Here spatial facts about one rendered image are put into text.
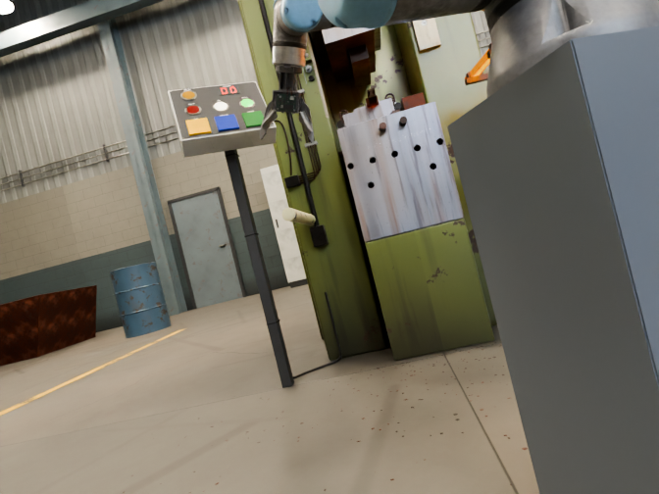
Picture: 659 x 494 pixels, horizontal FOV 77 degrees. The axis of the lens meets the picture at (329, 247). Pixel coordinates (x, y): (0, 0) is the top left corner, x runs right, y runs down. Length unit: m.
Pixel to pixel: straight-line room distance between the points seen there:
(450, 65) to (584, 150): 1.53
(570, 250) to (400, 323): 1.20
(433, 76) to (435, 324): 1.02
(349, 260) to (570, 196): 1.41
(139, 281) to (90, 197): 3.96
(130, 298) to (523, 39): 5.58
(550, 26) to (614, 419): 0.40
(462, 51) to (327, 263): 1.05
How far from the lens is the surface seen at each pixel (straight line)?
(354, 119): 1.71
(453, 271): 1.61
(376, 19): 0.52
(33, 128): 10.47
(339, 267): 1.80
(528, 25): 0.54
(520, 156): 0.50
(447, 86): 1.91
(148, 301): 5.83
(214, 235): 8.15
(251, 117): 1.62
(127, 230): 9.01
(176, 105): 1.69
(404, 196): 1.60
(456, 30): 2.00
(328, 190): 1.81
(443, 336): 1.65
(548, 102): 0.47
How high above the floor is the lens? 0.47
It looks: level
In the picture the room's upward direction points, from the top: 14 degrees counter-clockwise
